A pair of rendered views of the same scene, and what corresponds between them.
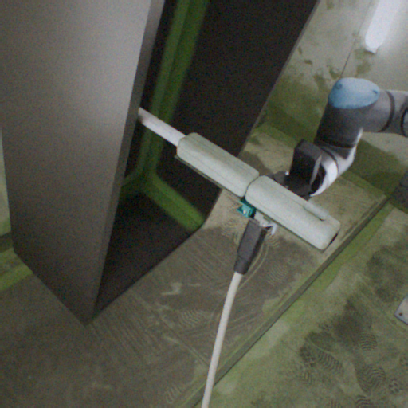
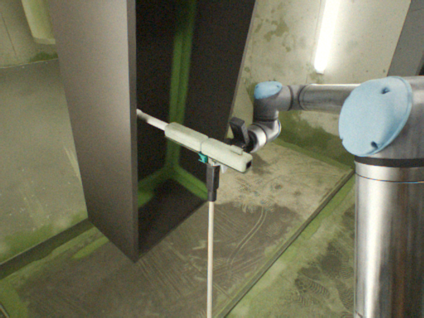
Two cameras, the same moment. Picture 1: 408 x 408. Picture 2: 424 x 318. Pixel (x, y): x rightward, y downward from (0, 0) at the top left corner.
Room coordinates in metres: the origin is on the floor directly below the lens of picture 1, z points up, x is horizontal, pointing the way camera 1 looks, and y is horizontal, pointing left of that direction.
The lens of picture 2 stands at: (-0.20, -0.20, 1.57)
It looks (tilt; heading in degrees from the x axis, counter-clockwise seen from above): 32 degrees down; 8
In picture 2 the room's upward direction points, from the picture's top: straight up
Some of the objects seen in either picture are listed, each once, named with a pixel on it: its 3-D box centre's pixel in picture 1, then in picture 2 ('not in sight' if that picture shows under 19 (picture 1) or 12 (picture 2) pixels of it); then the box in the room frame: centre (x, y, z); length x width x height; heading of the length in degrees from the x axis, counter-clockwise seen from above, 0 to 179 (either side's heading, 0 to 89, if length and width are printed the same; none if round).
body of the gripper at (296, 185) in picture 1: (292, 191); (236, 149); (0.62, -0.16, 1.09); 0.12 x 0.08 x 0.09; 149
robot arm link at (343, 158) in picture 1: (327, 158); (263, 130); (0.76, -0.25, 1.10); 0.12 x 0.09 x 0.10; 149
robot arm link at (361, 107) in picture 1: (351, 111); (269, 100); (0.78, -0.26, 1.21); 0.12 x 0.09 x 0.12; 109
